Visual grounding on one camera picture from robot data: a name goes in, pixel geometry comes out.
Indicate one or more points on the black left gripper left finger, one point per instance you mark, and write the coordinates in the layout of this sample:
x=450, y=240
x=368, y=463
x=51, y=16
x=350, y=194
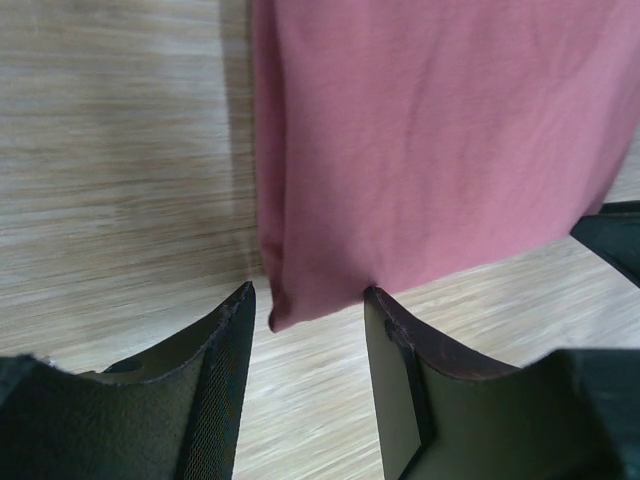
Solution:
x=171, y=411

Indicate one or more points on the salmon red tank top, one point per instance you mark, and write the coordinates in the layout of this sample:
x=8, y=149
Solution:
x=398, y=142

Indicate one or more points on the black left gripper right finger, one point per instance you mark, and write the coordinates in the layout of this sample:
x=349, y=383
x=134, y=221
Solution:
x=446, y=411

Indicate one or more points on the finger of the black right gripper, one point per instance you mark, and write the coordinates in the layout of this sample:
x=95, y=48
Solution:
x=613, y=234

